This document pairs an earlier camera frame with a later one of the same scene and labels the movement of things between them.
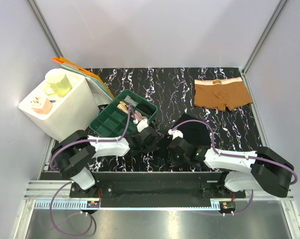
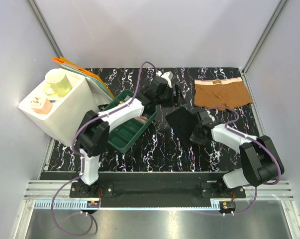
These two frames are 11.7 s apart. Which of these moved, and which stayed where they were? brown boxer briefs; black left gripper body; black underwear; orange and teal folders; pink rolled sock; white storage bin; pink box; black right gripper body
Moved: black left gripper body; black right gripper body; black underwear
Stayed: orange and teal folders; white storage bin; pink box; brown boxer briefs; pink rolled sock
